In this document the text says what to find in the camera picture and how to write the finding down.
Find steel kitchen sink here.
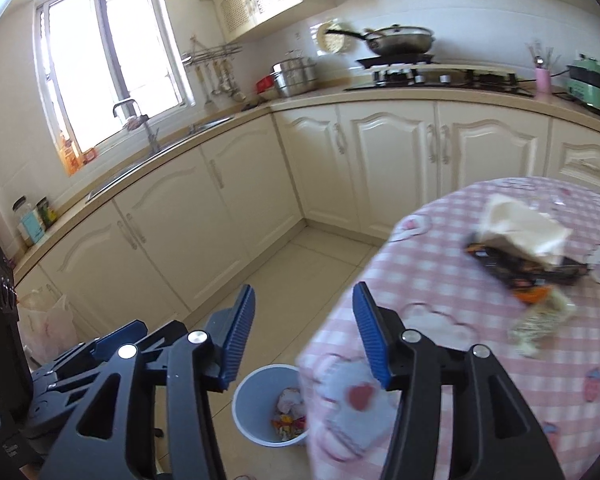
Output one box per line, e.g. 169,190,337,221
86,116,235,203

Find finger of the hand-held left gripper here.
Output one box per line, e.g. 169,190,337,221
45,321,148,367
31,357,113,413

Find steel steamer pot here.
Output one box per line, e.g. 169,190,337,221
272,51,318,98

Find wok with lid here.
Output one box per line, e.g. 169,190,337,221
325,25,436,57

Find hanging ladle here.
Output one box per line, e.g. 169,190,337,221
225,60,246,102

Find round cream perforated tray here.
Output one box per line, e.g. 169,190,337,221
316,20,353,55

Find hanging spatula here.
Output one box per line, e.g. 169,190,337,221
196,62,213,107

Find round table with pink checked cloth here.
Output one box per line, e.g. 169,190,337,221
300,176,600,480

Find clear glass jar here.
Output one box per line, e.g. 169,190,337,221
12,196,33,246

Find steel kitchen faucet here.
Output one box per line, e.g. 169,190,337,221
112,99,162,154

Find dark green can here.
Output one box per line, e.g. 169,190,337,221
36,197,57,226

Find teal carton box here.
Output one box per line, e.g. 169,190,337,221
20,210,46,244

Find black gas stove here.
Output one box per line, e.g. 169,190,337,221
344,55,535,98

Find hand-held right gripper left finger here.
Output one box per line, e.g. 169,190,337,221
45,284,257,480

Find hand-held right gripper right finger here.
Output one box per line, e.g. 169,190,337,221
352,281,566,480

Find hanging slotted spoon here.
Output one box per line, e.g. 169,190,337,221
212,62,231,96

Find chopsticks and spoons bundle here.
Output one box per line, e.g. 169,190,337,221
526,42,561,70

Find light blue plastic bin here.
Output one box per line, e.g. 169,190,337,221
232,364,311,447

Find white plastic bag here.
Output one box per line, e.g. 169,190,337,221
277,387,303,411

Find green electric cooker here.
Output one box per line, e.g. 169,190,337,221
566,55,600,122

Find sliding window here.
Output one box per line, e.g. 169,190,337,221
34,0,196,162

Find cream base cabinets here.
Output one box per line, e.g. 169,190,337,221
10,95,600,356

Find translucent white shopping bag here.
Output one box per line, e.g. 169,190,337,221
19,287,78,366

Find white paper napkin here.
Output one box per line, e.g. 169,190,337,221
472,194,572,267

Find orange detergent bottle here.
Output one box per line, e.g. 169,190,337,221
57,130,79,176

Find cream patterned wrapper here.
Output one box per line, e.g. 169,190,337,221
509,287,576,360

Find yellow snack wrapper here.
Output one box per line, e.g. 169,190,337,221
274,417,301,442

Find wall utensil rack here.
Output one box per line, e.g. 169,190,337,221
181,37,243,67

